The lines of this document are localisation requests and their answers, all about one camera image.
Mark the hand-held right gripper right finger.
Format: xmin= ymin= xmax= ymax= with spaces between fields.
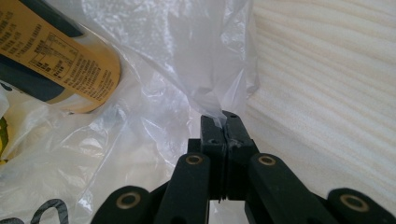
xmin=223 ymin=110 xmax=260 ymax=201

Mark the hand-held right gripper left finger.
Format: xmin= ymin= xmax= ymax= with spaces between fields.
xmin=187 ymin=115 xmax=227 ymax=201

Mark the clear plastic bag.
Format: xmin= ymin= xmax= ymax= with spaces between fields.
xmin=0 ymin=0 xmax=262 ymax=224

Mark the orange drink bottle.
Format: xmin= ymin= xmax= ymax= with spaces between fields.
xmin=0 ymin=0 xmax=122 ymax=115

